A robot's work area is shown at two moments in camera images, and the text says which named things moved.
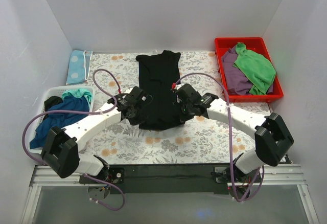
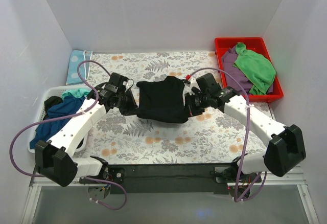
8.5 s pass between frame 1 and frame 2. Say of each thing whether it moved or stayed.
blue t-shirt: stayed
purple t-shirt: stayed
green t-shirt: stayed
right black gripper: moved
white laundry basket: stayed
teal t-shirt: stayed
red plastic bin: stayed
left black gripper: moved
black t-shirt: moved
